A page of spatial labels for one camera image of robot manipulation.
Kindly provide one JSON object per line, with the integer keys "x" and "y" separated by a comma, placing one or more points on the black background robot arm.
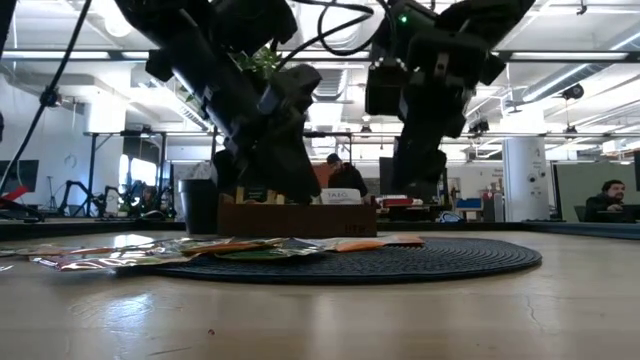
{"x": 70, "y": 192}
{"x": 130, "y": 200}

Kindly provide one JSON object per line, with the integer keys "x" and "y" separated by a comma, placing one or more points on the black background table frame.
{"x": 91, "y": 165}

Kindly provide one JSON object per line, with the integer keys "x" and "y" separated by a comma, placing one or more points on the grey partition wall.
{"x": 570, "y": 185}

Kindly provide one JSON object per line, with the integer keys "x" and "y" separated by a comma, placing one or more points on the red and black tool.
{"x": 20, "y": 207}

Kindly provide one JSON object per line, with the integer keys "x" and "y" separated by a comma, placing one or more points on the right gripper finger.
{"x": 420, "y": 160}

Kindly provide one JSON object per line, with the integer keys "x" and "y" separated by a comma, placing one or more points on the brown wooden tea organizer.
{"x": 300, "y": 222}

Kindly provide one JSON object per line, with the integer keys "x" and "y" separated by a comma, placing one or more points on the black monitor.
{"x": 20, "y": 175}

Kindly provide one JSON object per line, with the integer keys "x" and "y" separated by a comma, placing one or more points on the person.
{"x": 345, "y": 177}
{"x": 607, "y": 202}

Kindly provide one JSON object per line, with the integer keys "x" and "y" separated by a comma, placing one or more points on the round dark woven placemat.
{"x": 425, "y": 262}

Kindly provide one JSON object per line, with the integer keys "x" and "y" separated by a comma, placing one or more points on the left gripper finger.
{"x": 280, "y": 165}

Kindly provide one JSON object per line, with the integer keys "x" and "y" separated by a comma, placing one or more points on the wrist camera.
{"x": 160, "y": 66}
{"x": 384, "y": 90}

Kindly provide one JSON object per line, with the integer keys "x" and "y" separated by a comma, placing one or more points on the green potted plant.
{"x": 200, "y": 205}

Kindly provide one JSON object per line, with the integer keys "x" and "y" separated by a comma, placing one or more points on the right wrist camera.
{"x": 384, "y": 90}

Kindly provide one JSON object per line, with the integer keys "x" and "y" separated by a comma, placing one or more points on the white round pillar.
{"x": 525, "y": 175}

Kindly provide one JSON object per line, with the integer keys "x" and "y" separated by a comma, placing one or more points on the black ceiling spotlight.
{"x": 572, "y": 91}
{"x": 50, "y": 96}

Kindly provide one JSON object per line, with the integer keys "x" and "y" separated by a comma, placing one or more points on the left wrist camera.
{"x": 160, "y": 66}

